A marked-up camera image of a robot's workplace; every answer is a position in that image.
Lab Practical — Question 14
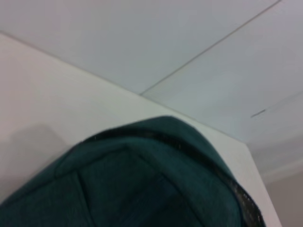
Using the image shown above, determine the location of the dark teal insulated lunch bag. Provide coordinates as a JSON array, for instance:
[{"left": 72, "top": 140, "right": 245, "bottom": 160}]
[{"left": 0, "top": 115, "right": 267, "bottom": 227}]

